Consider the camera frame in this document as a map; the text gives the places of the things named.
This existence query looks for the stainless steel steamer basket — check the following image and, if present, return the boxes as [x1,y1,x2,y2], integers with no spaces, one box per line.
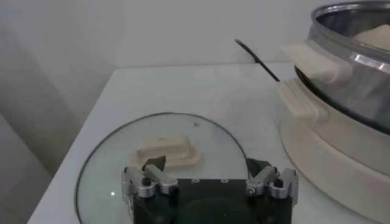
[282,0,390,135]

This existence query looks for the steamed baozi bun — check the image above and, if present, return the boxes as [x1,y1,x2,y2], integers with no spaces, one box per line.
[352,24,390,52]

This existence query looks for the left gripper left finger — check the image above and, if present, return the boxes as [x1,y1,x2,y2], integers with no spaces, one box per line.
[121,155,179,214]

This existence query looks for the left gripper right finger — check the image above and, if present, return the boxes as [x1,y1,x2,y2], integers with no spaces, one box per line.
[245,158,300,204]

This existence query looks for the glass lid with cream handle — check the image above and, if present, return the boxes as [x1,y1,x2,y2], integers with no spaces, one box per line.
[74,111,254,224]

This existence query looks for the cream electric cooker base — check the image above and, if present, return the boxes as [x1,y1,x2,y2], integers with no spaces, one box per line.
[275,77,390,224]

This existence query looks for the black cooker power cable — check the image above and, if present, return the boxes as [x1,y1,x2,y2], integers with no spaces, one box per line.
[234,38,280,82]

